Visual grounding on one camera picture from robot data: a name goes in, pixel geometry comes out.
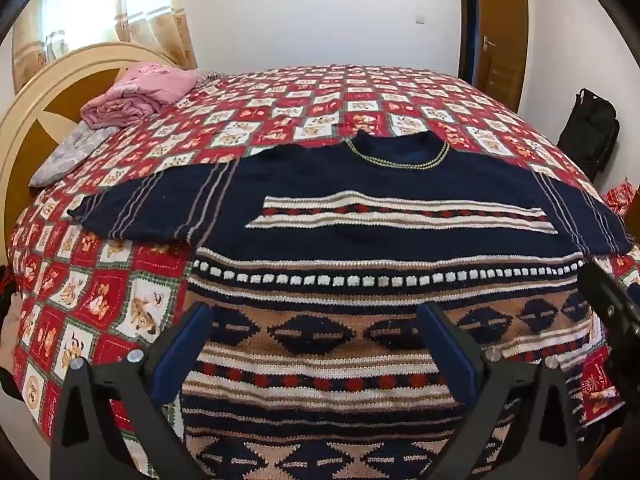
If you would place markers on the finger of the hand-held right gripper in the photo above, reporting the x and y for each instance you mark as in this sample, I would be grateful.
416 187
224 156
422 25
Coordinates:
612 307

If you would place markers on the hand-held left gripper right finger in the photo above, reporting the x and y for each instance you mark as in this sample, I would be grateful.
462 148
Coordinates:
450 345

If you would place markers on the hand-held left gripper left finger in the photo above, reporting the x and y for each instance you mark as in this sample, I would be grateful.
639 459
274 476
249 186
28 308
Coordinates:
185 350

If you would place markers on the navy patterned knit sweater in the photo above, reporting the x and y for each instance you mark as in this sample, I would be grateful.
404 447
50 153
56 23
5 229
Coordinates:
350 200

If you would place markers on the black backpack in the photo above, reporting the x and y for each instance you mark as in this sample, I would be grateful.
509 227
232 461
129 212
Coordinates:
590 130

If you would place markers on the grey floral pillow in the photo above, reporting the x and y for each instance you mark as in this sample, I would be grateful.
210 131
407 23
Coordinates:
70 155

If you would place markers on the pink folded blanket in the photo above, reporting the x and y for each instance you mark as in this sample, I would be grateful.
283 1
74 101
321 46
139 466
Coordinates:
140 95

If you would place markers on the red printed bedspread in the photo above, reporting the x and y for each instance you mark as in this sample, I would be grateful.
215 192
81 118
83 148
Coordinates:
300 105

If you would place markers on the cream wooden headboard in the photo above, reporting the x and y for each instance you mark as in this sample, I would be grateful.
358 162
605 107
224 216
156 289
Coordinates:
30 110

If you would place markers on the brown wooden door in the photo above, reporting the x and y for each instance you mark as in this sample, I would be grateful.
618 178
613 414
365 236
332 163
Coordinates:
500 10

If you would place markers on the beige patterned curtain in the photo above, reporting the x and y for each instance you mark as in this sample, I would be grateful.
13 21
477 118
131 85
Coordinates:
150 20

